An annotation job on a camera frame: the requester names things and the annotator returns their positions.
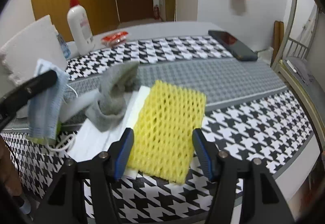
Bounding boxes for white face mask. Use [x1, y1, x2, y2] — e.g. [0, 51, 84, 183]
[46, 119, 121, 162]

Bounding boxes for metal bunk bed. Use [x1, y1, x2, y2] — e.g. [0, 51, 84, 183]
[271, 0, 324, 152]

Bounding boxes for blue face mask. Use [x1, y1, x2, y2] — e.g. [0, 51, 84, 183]
[27, 58, 69, 145]

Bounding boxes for black smartphone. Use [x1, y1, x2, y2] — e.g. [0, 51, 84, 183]
[208, 30, 258, 62]

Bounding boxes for white foam tube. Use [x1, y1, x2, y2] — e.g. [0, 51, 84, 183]
[58, 89, 99, 123]

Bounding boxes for white styrofoam box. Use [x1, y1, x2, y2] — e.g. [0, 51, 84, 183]
[1, 15, 67, 85]

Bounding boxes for yellow foam net sleeve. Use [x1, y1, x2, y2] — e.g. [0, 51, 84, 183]
[127, 80, 207, 184]

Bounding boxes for wooden sticks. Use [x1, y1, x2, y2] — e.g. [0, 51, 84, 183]
[271, 21, 284, 66]

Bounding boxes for red fire extinguisher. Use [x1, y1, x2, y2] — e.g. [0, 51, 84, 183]
[154, 5, 160, 20]

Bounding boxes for houndstooth tablecloth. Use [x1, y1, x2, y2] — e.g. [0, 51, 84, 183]
[0, 35, 314, 223]

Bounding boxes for grey sock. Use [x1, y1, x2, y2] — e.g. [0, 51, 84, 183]
[85, 61, 139, 132]

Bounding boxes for white pump lotion bottle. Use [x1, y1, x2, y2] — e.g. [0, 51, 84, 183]
[67, 0, 95, 56]

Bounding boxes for left hand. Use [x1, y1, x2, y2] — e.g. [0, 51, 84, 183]
[0, 138, 22, 197]

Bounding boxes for red snack packet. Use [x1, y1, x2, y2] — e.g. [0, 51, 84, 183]
[101, 31, 129, 47]

